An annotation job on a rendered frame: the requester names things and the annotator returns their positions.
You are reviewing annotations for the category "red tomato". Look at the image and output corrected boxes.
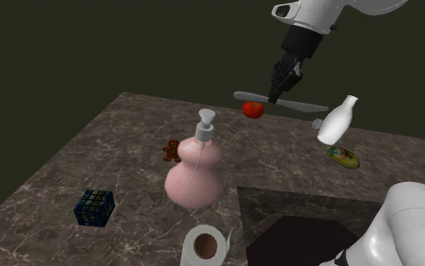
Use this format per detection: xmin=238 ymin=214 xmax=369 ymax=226
xmin=242 ymin=101 xmax=265 ymax=120

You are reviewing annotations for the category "white bottle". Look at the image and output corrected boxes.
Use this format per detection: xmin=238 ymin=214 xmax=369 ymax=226
xmin=316 ymin=94 xmax=359 ymax=146

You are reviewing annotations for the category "grey table knife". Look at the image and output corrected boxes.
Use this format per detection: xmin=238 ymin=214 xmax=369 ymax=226
xmin=233 ymin=91 xmax=330 ymax=113

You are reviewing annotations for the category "dark robot stand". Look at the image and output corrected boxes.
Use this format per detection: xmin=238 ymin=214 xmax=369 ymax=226
xmin=245 ymin=215 xmax=361 ymax=266

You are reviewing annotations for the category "green yellow patterned plate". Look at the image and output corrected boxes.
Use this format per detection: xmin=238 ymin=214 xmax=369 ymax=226
xmin=325 ymin=145 xmax=361 ymax=170

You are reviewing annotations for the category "pink soap dispenser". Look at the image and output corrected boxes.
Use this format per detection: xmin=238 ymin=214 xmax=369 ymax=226
xmin=164 ymin=108 xmax=223 ymax=210

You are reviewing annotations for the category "brown gingerbread man figure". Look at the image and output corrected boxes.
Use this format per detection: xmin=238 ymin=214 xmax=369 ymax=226
xmin=162 ymin=139 xmax=183 ymax=164

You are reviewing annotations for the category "dark puzzle cube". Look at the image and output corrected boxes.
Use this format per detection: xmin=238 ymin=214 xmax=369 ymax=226
xmin=72 ymin=188 xmax=116 ymax=228

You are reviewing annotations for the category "white toilet paper roll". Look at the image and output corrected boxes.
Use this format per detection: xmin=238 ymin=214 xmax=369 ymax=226
xmin=179 ymin=224 xmax=236 ymax=266

